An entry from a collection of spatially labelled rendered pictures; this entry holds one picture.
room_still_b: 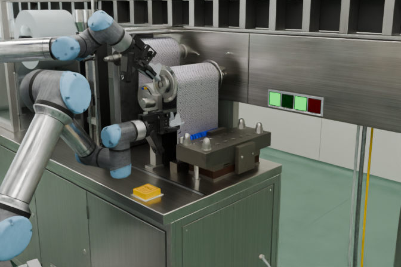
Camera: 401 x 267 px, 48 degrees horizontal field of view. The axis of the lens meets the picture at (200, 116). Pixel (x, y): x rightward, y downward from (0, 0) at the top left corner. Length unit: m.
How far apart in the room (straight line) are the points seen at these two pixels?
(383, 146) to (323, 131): 0.59
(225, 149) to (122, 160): 0.39
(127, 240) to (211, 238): 0.32
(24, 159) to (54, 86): 0.22
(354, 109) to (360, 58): 0.18
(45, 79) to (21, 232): 0.42
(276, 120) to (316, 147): 0.52
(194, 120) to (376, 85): 0.71
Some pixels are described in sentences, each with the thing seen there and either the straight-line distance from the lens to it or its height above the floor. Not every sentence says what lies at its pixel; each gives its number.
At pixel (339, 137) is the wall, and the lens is 4.42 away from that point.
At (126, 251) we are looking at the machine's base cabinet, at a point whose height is 0.65.
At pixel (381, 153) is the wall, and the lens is 4.28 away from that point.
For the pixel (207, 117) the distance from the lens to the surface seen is 1.88.
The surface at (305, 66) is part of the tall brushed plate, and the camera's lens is 1.73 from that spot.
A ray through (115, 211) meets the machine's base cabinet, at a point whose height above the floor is 0.79.
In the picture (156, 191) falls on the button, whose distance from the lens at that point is 1.59.
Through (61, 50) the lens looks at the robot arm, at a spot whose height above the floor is 1.41.
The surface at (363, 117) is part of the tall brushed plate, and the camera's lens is 1.65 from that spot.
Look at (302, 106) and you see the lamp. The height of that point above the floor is 1.17.
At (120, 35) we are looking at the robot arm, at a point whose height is 1.45.
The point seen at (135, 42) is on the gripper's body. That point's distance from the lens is 1.65.
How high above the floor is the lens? 1.55
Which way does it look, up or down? 14 degrees down
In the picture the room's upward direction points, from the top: straight up
